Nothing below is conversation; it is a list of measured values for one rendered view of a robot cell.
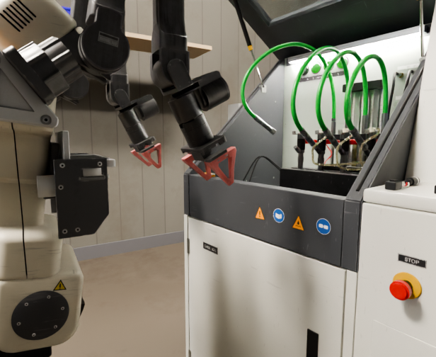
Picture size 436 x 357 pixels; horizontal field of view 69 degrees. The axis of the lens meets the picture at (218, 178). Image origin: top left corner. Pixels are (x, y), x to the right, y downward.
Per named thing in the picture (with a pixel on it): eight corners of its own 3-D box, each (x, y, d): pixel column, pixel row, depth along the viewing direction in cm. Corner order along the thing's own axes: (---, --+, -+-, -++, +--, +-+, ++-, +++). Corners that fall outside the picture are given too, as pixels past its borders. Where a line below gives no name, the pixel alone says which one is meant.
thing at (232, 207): (189, 216, 121) (188, 174, 118) (198, 214, 123) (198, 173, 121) (340, 267, 73) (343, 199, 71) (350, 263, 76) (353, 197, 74)
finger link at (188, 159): (215, 171, 78) (199, 137, 75) (231, 173, 72) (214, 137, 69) (193, 185, 76) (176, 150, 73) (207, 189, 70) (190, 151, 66)
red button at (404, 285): (383, 299, 62) (384, 273, 61) (391, 292, 64) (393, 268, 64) (412, 310, 58) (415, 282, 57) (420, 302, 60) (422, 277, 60)
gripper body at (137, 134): (146, 140, 111) (136, 121, 108) (157, 141, 102) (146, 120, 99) (131, 149, 108) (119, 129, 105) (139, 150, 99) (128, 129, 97)
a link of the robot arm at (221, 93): (150, 71, 65) (165, 62, 58) (194, 51, 70) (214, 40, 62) (175, 124, 69) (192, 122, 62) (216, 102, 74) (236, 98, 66)
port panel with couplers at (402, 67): (384, 148, 112) (391, 57, 108) (388, 148, 114) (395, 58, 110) (427, 149, 102) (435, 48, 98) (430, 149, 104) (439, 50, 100)
